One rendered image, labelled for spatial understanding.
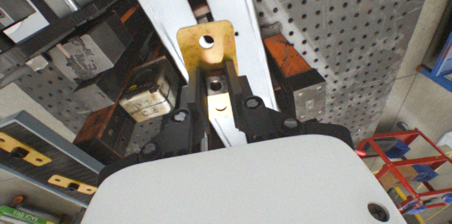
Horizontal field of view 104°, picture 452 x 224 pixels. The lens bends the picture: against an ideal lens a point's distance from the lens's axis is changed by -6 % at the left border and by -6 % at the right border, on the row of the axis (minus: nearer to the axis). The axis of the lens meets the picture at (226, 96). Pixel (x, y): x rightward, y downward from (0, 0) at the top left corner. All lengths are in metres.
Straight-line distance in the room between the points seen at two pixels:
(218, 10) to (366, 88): 0.93
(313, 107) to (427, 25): 1.91
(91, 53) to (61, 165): 0.21
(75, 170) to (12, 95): 1.96
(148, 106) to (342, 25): 0.73
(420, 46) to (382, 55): 1.40
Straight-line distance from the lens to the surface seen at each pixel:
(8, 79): 0.41
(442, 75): 2.59
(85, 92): 0.38
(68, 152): 0.40
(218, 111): 0.17
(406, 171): 2.70
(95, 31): 0.36
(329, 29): 0.84
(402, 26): 1.05
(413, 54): 2.47
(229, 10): 0.37
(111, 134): 0.52
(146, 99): 0.38
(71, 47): 0.37
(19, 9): 0.29
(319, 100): 0.52
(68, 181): 0.49
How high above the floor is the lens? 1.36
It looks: 50 degrees down
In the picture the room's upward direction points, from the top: 171 degrees clockwise
